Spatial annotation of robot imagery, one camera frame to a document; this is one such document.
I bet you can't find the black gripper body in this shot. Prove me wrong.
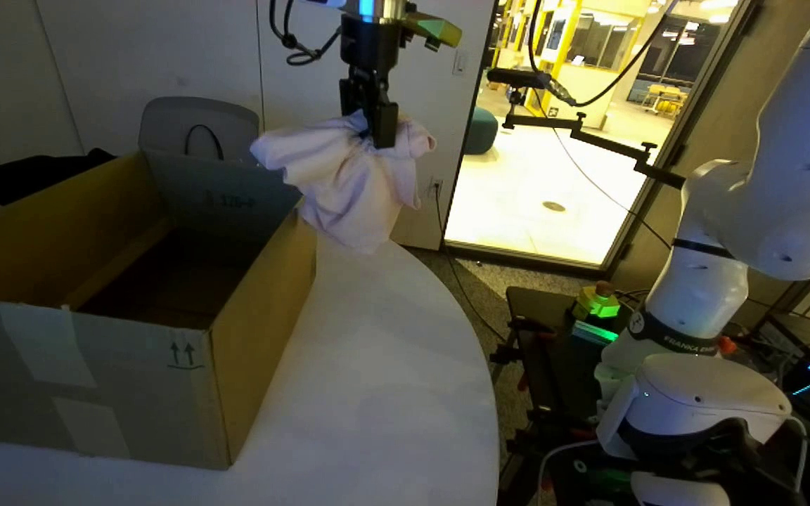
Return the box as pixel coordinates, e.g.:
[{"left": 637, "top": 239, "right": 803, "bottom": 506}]
[{"left": 338, "top": 13, "right": 404, "bottom": 106}]

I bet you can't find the pale pink towel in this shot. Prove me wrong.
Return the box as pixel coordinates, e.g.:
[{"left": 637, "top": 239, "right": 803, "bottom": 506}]
[{"left": 248, "top": 106, "right": 439, "bottom": 256}]

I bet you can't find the large open cardboard box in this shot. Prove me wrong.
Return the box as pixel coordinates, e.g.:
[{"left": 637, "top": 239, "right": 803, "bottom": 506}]
[{"left": 0, "top": 152, "right": 321, "bottom": 471}]

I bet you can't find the green lit device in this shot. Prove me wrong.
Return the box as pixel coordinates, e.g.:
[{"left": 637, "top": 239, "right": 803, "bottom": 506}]
[{"left": 568, "top": 283, "right": 627, "bottom": 346}]

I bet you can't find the black jacket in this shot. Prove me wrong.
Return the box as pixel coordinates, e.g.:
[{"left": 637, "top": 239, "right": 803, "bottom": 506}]
[{"left": 0, "top": 145, "right": 117, "bottom": 208}]

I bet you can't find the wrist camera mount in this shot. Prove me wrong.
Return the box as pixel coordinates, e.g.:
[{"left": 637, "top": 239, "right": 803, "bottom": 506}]
[{"left": 397, "top": 0, "right": 464, "bottom": 54}]

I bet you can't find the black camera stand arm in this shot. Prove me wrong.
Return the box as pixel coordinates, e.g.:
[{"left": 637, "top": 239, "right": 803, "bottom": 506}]
[{"left": 484, "top": 65, "right": 689, "bottom": 192}]

